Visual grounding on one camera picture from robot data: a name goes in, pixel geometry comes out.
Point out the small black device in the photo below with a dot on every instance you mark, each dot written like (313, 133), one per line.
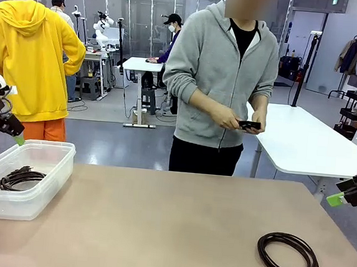
(249, 125)

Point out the person's right forearm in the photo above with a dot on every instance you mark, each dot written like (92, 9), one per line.
(204, 103)

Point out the person's left forearm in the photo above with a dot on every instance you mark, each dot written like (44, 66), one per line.
(258, 103)

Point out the person's left hand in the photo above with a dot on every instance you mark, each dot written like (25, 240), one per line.
(258, 118)

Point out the person's right hand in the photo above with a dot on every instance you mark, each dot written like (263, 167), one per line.
(226, 119)

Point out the orange shorts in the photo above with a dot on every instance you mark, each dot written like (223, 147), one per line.
(44, 129)

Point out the large white table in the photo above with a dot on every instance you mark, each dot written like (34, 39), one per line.
(306, 138)

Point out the clear plastic storage bin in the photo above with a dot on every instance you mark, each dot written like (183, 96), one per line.
(35, 202)

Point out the yellow hoodie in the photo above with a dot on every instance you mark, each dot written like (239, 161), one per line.
(28, 58)

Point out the black utility cart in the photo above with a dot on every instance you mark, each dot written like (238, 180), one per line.
(350, 112)

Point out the grey step stool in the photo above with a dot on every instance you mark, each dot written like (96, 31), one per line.
(89, 88)

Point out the background workbench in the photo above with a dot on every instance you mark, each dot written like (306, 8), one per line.
(94, 57)

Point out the tall black stand pole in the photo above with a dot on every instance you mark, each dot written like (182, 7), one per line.
(304, 69)

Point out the black bags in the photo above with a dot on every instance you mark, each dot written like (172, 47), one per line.
(289, 68)

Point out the background person with dark cap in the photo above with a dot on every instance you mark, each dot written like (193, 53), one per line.
(58, 1)

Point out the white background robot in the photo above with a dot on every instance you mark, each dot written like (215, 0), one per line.
(102, 30)

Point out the black stool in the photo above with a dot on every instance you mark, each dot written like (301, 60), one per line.
(148, 101)

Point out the white standing desk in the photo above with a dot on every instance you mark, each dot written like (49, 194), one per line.
(136, 63)

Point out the person in grey hoodie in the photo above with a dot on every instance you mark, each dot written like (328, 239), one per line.
(222, 65)

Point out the masked person in purple top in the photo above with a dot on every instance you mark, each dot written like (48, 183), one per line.
(170, 45)

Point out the black camera tripod stand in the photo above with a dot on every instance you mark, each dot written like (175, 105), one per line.
(121, 41)
(81, 25)

